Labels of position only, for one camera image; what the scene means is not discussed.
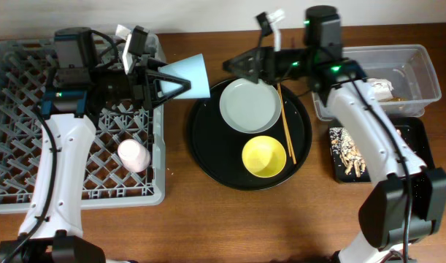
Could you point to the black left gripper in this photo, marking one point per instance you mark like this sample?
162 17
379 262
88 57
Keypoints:
142 78

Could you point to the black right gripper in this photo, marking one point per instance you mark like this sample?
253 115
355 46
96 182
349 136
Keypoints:
266 61

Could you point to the light blue plastic cup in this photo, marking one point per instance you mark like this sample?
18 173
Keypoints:
194 70

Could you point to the pink plastic cup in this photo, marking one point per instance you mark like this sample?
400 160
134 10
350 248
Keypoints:
134 156

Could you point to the yellow plastic bowl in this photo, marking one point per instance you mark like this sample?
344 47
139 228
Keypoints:
264 157

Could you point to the white paper napkin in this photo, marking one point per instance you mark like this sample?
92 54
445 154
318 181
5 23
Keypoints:
382 89

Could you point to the food scraps rice and peanuts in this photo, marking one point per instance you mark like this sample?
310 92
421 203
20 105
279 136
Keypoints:
344 146

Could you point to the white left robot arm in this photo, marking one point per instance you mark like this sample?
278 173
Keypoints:
76 91

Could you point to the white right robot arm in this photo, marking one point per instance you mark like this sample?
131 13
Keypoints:
408 199

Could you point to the grey plastic dishwasher rack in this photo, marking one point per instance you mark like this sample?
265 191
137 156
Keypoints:
24 65

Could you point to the black rectangular food-waste tray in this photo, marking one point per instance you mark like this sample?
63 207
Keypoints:
412 132

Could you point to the clear plastic waste bin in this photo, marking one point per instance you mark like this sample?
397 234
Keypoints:
409 70

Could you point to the wooden chopstick left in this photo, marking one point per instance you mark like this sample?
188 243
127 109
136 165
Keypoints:
284 121

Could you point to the wooden chopstick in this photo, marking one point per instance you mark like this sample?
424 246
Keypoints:
284 121
294 157

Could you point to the wooden chopstick right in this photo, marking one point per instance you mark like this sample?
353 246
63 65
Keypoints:
294 157

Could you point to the grey round plate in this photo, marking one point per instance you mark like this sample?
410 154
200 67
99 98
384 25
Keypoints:
248 107

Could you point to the round black serving tray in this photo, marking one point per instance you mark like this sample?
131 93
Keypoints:
217 148

